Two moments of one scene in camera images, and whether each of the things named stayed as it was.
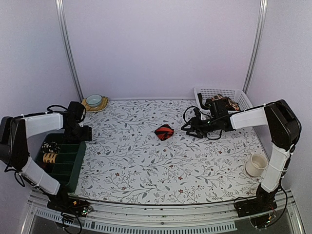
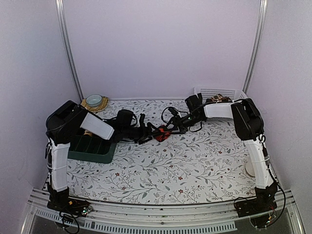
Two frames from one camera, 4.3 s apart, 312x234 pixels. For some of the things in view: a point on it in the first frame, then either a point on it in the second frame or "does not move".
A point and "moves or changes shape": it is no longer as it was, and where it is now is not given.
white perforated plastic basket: [238, 101] does not move
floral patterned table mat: [141, 154] does not move
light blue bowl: [94, 100] does not move
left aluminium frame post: [59, 5] does not move
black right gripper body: [205, 127] -> [186, 123]
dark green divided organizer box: [66, 171] moves or changes shape
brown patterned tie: [230, 104] does not move
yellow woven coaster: [105, 102] does not move
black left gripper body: [78, 133] -> [138, 135]
